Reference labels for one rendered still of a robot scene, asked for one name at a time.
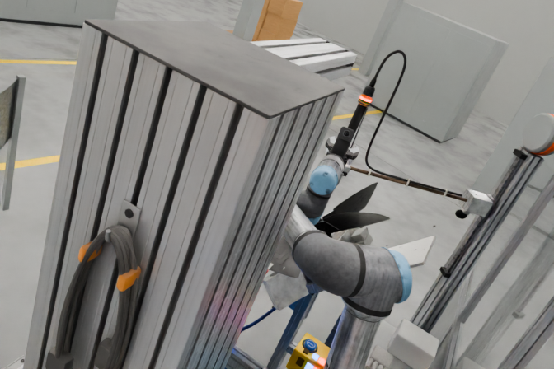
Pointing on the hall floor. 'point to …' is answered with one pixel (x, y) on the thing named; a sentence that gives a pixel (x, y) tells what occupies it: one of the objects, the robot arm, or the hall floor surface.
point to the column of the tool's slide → (439, 301)
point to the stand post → (291, 330)
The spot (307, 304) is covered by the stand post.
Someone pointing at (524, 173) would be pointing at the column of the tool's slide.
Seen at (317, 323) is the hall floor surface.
